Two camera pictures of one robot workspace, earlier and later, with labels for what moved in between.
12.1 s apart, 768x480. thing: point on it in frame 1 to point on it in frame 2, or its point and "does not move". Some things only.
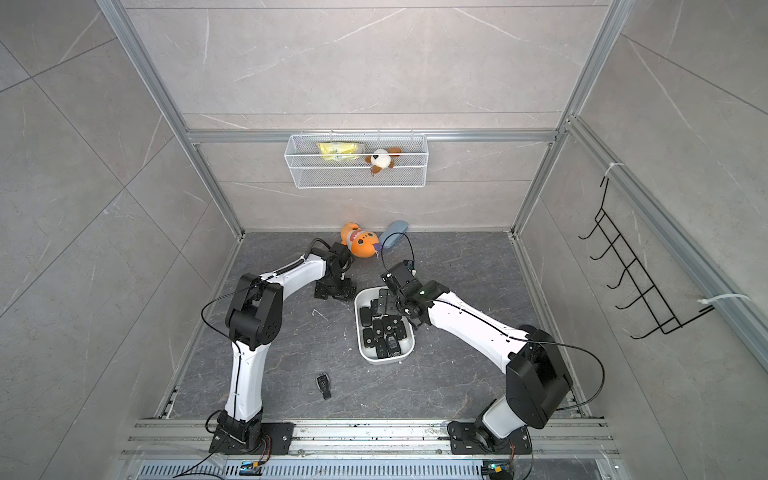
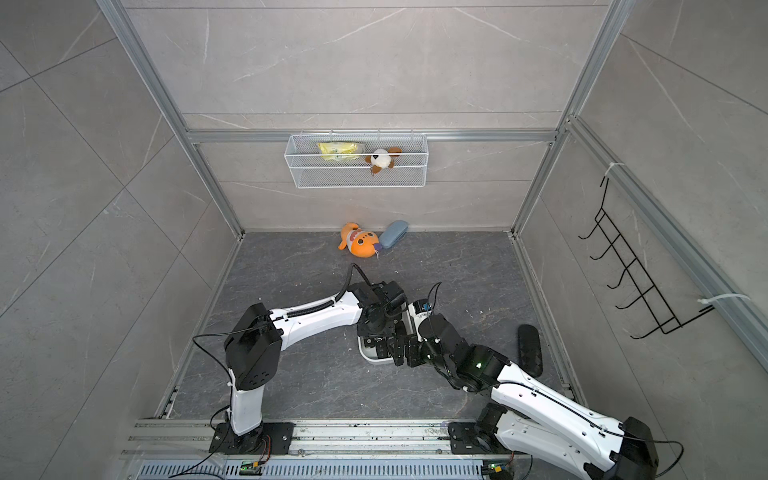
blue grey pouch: x=393 y=233 does not move
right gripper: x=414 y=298 to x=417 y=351
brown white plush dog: x=382 y=159 does not move
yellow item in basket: x=338 y=151 does not move
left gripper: x=349 y=292 to x=391 y=330
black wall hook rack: x=636 y=277 does not move
